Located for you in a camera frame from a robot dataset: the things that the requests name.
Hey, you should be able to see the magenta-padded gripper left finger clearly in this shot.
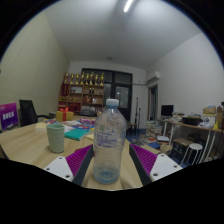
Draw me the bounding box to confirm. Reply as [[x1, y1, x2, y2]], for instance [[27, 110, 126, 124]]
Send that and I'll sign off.
[[43, 143, 95, 187]]

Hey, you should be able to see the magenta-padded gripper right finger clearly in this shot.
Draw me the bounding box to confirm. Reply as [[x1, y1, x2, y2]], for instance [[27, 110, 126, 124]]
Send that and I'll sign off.
[[128, 143, 184, 187]]

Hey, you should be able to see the clear plastic water bottle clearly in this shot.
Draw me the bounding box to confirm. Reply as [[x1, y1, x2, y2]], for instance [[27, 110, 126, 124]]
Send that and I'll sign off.
[[92, 98, 128, 185]]

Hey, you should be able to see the teal book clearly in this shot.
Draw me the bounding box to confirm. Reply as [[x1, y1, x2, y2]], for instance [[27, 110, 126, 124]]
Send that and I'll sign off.
[[64, 128, 90, 142]]

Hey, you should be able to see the pale green ribbed cup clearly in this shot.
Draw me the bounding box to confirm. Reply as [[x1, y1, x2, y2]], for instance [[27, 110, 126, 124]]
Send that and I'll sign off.
[[46, 123, 66, 154]]

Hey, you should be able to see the pile of books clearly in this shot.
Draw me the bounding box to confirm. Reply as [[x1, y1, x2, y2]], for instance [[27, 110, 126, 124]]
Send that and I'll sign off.
[[144, 120, 171, 144]]

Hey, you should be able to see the brown wooden stool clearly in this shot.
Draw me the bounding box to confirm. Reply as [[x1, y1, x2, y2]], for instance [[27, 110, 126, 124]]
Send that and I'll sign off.
[[171, 137, 194, 158]]

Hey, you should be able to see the black microphone stand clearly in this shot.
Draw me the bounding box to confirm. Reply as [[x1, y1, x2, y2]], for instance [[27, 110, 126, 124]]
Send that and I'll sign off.
[[133, 97, 142, 134]]

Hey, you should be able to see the yellow gift box red ribbon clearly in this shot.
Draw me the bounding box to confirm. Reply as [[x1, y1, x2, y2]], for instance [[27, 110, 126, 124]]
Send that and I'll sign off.
[[55, 107, 75, 122]]

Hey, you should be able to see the white round stool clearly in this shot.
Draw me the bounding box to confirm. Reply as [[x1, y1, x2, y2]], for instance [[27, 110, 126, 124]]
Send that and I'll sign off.
[[179, 142, 204, 166]]

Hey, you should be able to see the pale yellow notepad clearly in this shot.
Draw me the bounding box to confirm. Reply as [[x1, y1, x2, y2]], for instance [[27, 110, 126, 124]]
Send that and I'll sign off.
[[34, 121, 48, 133]]

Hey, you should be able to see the black computer monitor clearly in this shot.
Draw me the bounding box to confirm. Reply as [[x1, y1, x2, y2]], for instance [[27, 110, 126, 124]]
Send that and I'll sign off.
[[160, 104, 175, 118]]

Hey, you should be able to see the long cluttered side desk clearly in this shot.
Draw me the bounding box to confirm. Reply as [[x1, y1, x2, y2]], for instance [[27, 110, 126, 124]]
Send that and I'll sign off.
[[161, 114, 224, 164]]

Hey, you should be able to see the wooden shelf unit with trophies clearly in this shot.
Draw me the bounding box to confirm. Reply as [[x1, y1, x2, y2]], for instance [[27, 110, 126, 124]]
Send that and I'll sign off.
[[58, 72, 105, 116]]

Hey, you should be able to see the black office chair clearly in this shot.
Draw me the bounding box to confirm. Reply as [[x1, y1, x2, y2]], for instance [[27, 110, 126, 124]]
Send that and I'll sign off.
[[18, 99, 51, 128]]

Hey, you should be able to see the purple sign board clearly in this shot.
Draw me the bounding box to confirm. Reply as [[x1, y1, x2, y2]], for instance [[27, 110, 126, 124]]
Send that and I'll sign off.
[[0, 102, 19, 131]]

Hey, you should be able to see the ceiling tube light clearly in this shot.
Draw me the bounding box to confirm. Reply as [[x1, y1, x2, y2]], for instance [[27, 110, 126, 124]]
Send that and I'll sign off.
[[123, 0, 134, 14]]

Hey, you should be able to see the white wall air conditioner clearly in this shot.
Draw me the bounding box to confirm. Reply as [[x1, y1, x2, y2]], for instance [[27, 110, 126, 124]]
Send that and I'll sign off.
[[145, 70, 162, 85]]

